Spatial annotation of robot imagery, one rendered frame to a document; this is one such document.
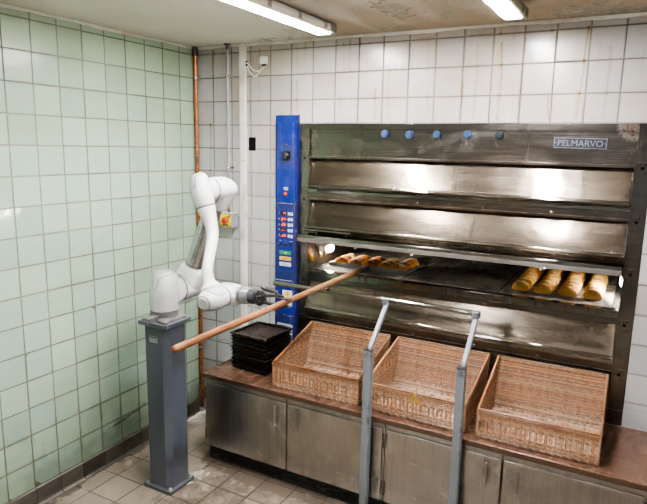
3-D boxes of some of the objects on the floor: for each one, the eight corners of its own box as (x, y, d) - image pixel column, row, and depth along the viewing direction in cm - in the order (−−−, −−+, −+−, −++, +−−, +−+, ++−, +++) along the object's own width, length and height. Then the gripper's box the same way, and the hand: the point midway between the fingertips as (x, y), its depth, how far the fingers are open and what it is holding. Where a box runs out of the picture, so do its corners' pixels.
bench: (254, 424, 417) (254, 346, 407) (636, 535, 305) (649, 432, 294) (202, 460, 369) (200, 373, 358) (634, 608, 256) (650, 487, 246)
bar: (275, 460, 370) (276, 279, 348) (476, 525, 310) (492, 311, 289) (246, 485, 342) (245, 290, 321) (460, 560, 283) (476, 328, 262)
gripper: (254, 279, 303) (294, 286, 292) (254, 309, 306) (293, 316, 295) (246, 282, 296) (286, 289, 285) (246, 313, 299) (285, 320, 288)
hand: (284, 302), depth 292 cm, fingers closed on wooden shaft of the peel, 3 cm apart
